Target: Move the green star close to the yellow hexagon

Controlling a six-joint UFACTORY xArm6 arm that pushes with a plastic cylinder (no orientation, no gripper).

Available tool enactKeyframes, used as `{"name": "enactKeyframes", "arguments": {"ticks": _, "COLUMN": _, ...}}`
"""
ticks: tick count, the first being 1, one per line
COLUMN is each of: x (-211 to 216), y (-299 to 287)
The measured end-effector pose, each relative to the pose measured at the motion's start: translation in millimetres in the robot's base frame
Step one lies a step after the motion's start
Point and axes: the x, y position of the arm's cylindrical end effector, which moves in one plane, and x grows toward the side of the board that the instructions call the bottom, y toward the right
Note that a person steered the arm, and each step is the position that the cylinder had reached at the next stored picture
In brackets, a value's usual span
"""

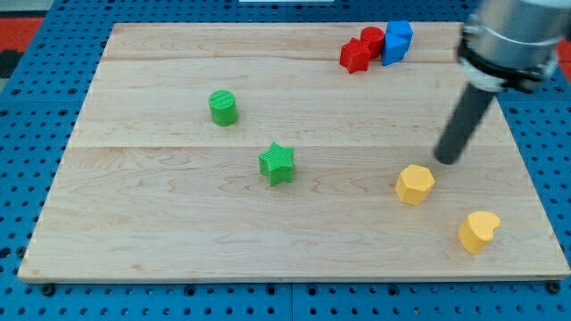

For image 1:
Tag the yellow heart block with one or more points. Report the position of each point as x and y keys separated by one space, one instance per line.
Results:
x=477 y=230

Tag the red star block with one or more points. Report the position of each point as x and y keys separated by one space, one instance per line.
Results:
x=355 y=55

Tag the red cylinder block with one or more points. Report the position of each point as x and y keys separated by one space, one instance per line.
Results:
x=374 y=38

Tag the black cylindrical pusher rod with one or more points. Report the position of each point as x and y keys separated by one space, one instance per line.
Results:
x=462 y=124

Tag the blue triangle block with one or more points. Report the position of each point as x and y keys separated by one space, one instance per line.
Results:
x=394 y=49

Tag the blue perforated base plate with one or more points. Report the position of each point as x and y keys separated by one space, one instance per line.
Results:
x=40 y=102

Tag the yellow hexagon block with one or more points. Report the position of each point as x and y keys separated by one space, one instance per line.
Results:
x=414 y=184

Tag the wooden board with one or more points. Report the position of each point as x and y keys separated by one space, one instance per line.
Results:
x=221 y=153

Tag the green star block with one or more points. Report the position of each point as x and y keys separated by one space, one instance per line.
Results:
x=277 y=164

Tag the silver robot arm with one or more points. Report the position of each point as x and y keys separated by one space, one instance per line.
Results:
x=512 y=43

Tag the green cylinder block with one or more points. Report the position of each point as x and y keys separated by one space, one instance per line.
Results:
x=223 y=109

